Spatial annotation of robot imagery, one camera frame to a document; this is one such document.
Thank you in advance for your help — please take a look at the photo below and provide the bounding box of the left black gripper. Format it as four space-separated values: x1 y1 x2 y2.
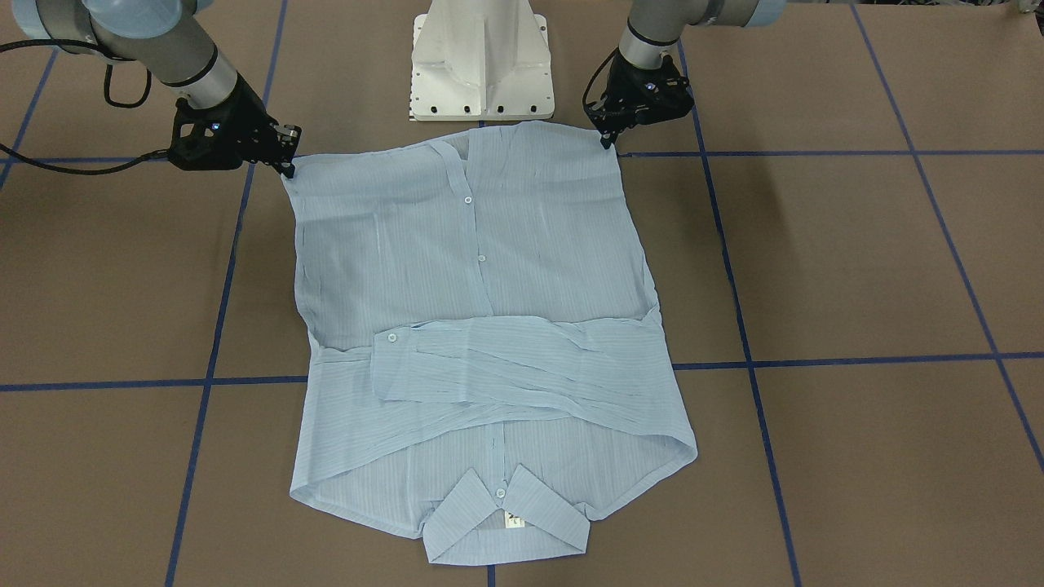
584 49 678 149

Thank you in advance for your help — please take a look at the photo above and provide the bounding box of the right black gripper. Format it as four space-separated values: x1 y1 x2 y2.
175 83 302 179

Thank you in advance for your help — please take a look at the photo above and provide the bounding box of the light blue button shirt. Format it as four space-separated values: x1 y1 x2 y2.
284 121 698 566

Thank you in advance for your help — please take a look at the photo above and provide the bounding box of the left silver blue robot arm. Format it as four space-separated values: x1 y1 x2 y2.
582 1 787 149

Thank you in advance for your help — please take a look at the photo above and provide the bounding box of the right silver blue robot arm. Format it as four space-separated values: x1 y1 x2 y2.
11 1 302 179

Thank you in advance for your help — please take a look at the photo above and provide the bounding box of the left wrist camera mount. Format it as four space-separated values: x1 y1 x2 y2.
636 77 695 126

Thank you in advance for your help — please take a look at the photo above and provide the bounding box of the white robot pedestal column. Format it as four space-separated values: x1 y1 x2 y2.
409 1 555 122

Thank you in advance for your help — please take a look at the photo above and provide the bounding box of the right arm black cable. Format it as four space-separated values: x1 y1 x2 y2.
0 37 176 177

